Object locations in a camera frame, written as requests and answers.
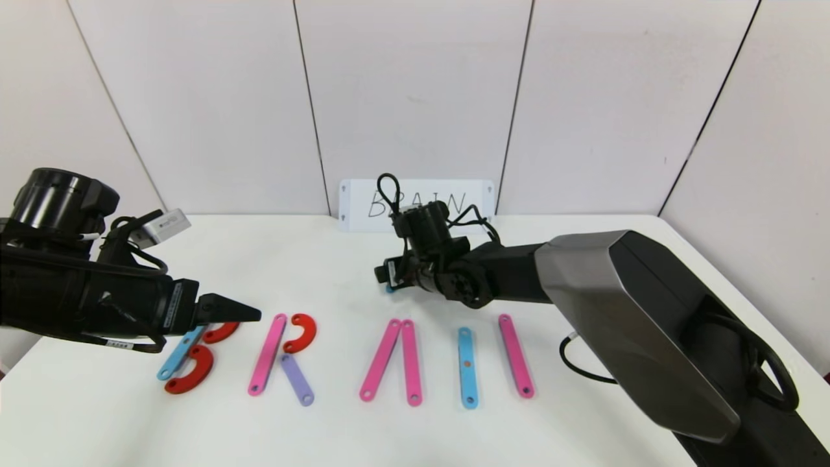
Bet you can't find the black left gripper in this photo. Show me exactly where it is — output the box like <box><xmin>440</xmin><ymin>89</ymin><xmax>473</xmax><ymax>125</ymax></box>
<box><xmin>90</xmin><ymin>269</ymin><xmax>261</xmax><ymax>336</ymax></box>

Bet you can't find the long pink bar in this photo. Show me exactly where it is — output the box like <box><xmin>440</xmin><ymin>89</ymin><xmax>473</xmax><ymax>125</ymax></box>
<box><xmin>247</xmin><ymin>314</ymin><xmax>287</xmax><ymax>397</ymax></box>
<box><xmin>400</xmin><ymin>319</ymin><xmax>423</xmax><ymax>407</ymax></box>
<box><xmin>359</xmin><ymin>318</ymin><xmax>402</xmax><ymax>402</ymax></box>
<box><xmin>498</xmin><ymin>314</ymin><xmax>534</xmax><ymax>399</ymax></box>

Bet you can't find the small red C piece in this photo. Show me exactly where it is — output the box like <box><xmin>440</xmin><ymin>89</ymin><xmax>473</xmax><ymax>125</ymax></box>
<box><xmin>283</xmin><ymin>314</ymin><xmax>317</xmax><ymax>355</ymax></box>

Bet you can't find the short purple bar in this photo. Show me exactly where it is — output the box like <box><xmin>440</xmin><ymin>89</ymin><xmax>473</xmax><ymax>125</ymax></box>
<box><xmin>280</xmin><ymin>353</ymin><xmax>315</xmax><ymax>407</ymax></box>

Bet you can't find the white BRAIN sign card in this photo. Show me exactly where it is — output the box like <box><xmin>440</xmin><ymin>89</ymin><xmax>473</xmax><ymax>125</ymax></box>
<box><xmin>339</xmin><ymin>180</ymin><xmax>495</xmax><ymax>233</ymax></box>

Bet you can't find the medium red C piece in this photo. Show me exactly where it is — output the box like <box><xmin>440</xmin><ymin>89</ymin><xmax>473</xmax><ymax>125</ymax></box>
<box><xmin>204</xmin><ymin>322</ymin><xmax>241</xmax><ymax>344</ymax></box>

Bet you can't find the large red C piece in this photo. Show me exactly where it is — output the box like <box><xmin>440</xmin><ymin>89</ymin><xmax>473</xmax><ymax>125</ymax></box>
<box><xmin>164</xmin><ymin>344</ymin><xmax>215</xmax><ymax>395</ymax></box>

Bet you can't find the long blue bar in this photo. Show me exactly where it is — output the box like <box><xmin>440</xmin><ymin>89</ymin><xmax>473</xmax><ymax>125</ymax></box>
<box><xmin>157</xmin><ymin>324</ymin><xmax>207</xmax><ymax>381</ymax></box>

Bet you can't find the blue bar with orange underside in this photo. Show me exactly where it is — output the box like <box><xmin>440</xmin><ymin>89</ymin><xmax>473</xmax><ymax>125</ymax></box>
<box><xmin>457</xmin><ymin>327</ymin><xmax>479</xmax><ymax>410</ymax></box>

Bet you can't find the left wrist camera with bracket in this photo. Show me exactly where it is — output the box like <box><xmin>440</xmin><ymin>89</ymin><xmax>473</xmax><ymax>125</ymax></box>
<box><xmin>101</xmin><ymin>209</ymin><xmax>192</xmax><ymax>273</ymax></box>

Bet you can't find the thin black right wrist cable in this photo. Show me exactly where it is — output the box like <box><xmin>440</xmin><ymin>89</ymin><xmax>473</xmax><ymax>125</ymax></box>
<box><xmin>447</xmin><ymin>204</ymin><xmax>500</xmax><ymax>244</ymax></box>

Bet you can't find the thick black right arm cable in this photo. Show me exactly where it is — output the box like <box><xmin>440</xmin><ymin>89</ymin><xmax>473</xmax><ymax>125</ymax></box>
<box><xmin>560</xmin><ymin>311</ymin><xmax>801</xmax><ymax>413</ymax></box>

